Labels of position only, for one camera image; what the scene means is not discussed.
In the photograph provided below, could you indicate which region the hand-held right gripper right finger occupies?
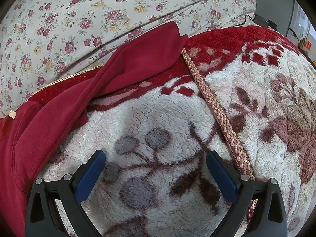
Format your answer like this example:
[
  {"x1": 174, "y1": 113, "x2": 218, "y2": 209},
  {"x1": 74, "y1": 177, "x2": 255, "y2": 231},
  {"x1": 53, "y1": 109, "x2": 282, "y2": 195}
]
[{"x1": 206, "y1": 150, "x2": 288, "y2": 237}]

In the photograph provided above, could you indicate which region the floral print quilt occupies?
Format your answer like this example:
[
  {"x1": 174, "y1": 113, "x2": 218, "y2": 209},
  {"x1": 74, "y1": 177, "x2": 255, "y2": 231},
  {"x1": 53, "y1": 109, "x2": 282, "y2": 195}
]
[{"x1": 0, "y1": 0, "x2": 257, "y2": 118}]

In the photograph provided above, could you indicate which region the red white fleece blanket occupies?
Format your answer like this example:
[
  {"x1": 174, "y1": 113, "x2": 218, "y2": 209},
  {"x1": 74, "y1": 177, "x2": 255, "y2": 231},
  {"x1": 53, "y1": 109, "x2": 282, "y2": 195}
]
[{"x1": 0, "y1": 25, "x2": 316, "y2": 237}]

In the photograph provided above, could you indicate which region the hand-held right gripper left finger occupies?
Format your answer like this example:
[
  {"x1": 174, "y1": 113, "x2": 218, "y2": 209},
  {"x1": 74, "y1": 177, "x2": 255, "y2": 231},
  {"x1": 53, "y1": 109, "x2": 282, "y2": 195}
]
[{"x1": 25, "y1": 150, "x2": 106, "y2": 237}]

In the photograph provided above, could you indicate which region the black power adapter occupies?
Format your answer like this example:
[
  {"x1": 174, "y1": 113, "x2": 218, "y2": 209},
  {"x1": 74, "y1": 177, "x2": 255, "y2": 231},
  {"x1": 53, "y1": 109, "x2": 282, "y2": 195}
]
[{"x1": 237, "y1": 14, "x2": 277, "y2": 29}]

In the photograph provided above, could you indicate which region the dark red fleece garment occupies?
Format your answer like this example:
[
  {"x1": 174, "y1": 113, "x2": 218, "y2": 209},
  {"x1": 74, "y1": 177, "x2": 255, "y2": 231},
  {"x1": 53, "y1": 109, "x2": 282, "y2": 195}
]
[{"x1": 0, "y1": 21, "x2": 189, "y2": 237}]

